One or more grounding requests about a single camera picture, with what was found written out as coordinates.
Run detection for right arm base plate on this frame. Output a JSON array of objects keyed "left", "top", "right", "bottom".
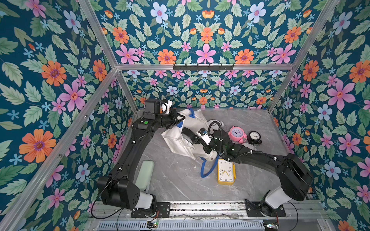
[{"left": 244, "top": 199, "right": 286, "bottom": 218}]

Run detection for white canvas bag blue handles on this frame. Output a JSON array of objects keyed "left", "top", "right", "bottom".
[{"left": 161, "top": 108, "right": 218, "bottom": 178}]

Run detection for white twin-bell alarm clock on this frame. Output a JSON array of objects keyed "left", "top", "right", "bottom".
[{"left": 208, "top": 119, "right": 225, "bottom": 132}]

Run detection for aluminium cage frame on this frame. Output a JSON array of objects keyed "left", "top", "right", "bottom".
[{"left": 1, "top": 1, "right": 325, "bottom": 231}]

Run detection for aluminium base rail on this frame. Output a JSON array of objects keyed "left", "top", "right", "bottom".
[{"left": 92, "top": 200, "right": 329, "bottom": 219}]

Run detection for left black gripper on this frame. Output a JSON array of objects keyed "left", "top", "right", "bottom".
[{"left": 153, "top": 110, "right": 185, "bottom": 130}]

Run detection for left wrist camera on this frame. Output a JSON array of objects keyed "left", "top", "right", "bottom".
[{"left": 162, "top": 99, "right": 172, "bottom": 114}]

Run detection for black twin-bell alarm clock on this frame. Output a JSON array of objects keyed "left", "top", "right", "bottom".
[{"left": 247, "top": 131, "right": 262, "bottom": 145}]

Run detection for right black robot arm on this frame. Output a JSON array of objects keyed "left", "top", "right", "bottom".
[{"left": 198, "top": 130, "right": 313, "bottom": 217}]

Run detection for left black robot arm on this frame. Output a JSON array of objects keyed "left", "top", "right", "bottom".
[{"left": 97, "top": 99, "right": 185, "bottom": 213}]

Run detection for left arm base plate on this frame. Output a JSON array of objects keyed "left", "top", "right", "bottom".
[{"left": 131, "top": 202, "right": 171, "bottom": 219}]

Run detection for white vented cable duct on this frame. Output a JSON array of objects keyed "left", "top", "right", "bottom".
[{"left": 95, "top": 220, "right": 265, "bottom": 231}]

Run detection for pale green pad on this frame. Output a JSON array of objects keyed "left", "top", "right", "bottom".
[{"left": 135, "top": 160, "right": 155, "bottom": 192}]

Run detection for yellow alarm clock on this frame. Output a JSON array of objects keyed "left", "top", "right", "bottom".
[{"left": 217, "top": 159, "right": 236, "bottom": 185}]

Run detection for pink alarm clock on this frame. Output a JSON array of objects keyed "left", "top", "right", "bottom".
[{"left": 228, "top": 126, "right": 247, "bottom": 144}]

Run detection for black hook rail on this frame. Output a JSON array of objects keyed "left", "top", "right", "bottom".
[{"left": 172, "top": 64, "right": 234, "bottom": 71}]

